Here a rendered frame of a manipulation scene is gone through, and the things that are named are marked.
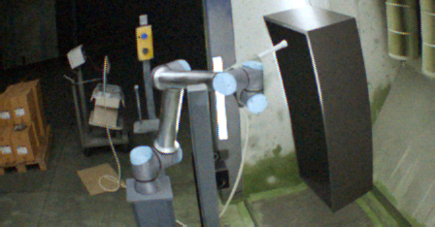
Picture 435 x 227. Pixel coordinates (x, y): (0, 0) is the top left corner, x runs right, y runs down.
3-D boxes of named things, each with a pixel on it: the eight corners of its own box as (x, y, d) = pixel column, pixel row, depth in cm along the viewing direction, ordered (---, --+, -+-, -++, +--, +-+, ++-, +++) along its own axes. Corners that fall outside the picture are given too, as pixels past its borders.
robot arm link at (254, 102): (268, 91, 185) (269, 113, 189) (257, 83, 197) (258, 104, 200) (249, 94, 183) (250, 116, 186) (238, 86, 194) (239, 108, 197)
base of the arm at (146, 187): (134, 196, 250) (131, 182, 247) (134, 182, 267) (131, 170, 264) (163, 194, 252) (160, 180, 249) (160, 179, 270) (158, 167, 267)
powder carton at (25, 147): (20, 150, 439) (15, 125, 427) (38, 147, 446) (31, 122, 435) (16, 162, 404) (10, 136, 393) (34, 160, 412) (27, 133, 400)
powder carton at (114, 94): (90, 109, 486) (95, 78, 476) (121, 114, 497) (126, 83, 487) (87, 123, 436) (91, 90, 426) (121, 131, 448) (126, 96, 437)
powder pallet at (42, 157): (13, 141, 509) (11, 132, 504) (52, 134, 530) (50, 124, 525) (-1, 175, 400) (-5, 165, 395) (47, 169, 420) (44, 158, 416)
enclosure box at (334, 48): (336, 157, 300) (308, 4, 255) (373, 189, 245) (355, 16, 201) (298, 177, 294) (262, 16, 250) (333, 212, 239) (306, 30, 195)
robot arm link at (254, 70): (249, 66, 177) (250, 95, 182) (267, 61, 185) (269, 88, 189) (233, 63, 184) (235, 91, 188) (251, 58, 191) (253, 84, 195)
